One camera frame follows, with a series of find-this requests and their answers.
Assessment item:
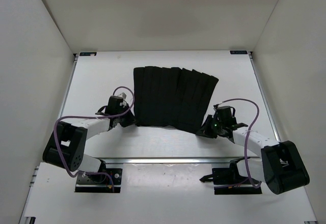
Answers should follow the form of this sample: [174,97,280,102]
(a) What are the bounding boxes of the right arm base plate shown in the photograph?
[199,167,262,195]

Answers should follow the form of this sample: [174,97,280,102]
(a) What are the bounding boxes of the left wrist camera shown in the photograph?
[119,92,128,107]

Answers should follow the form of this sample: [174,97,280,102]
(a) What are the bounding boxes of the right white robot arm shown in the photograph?
[197,105,310,194]

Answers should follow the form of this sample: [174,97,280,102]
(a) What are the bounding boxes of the blue corner label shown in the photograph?
[79,52,97,57]
[230,50,248,55]

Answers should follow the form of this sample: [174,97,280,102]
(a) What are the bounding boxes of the aluminium table edge rail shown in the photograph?
[102,157,236,164]

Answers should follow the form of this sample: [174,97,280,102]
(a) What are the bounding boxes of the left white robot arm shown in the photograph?
[42,93,135,182]

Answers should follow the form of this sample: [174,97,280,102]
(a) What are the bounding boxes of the right blue corner label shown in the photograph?
[230,50,248,55]

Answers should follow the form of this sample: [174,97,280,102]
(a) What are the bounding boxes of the left blue corner label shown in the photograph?
[79,52,97,57]

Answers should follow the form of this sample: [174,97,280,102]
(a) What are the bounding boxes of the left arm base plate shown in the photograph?
[75,167,123,193]

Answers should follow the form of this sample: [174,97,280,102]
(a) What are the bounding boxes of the black pleated skirt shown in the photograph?
[133,66,219,134]

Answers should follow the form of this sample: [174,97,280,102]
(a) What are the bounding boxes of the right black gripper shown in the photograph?
[196,115,225,138]

